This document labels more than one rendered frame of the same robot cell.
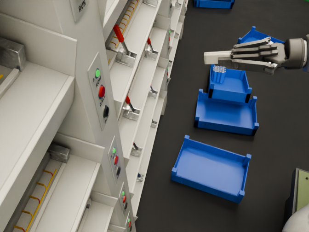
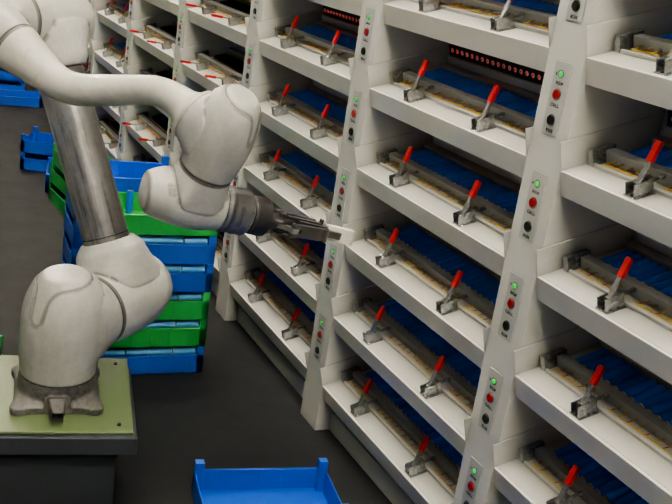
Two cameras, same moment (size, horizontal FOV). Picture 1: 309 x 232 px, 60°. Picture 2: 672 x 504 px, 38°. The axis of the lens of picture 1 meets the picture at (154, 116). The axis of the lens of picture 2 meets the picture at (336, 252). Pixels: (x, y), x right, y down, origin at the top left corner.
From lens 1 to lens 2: 242 cm
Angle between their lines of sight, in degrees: 104
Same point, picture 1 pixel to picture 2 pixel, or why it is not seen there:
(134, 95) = (405, 275)
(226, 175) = not seen: outside the picture
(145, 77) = (419, 292)
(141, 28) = (428, 203)
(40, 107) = (345, 74)
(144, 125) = (393, 362)
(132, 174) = (352, 327)
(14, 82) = not seen: hidden behind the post
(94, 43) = (362, 85)
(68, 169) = not seen: hidden behind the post
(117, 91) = (376, 173)
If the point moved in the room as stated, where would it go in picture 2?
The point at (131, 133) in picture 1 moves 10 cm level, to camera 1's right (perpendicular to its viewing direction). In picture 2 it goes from (368, 257) to (333, 260)
